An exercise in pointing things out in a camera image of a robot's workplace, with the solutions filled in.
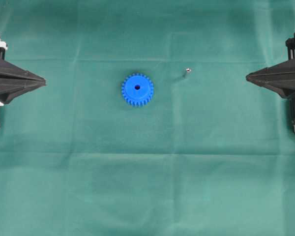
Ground blue plastic gear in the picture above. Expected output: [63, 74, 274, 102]
[121, 73, 154, 107]

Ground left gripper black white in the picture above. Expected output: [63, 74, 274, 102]
[0, 39, 46, 106]

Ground green cloth mat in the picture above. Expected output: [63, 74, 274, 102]
[0, 0, 295, 236]

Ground small silver metal shaft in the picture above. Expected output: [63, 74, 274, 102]
[183, 68, 192, 78]

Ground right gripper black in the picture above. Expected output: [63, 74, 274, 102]
[246, 33, 295, 133]

